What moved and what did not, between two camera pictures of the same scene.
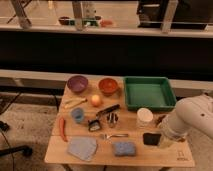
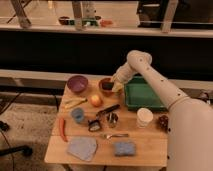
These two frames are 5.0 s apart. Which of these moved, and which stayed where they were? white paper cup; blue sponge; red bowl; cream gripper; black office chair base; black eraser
Moved: cream gripper; black eraser
Stayed: blue sponge; black office chair base; white paper cup; red bowl
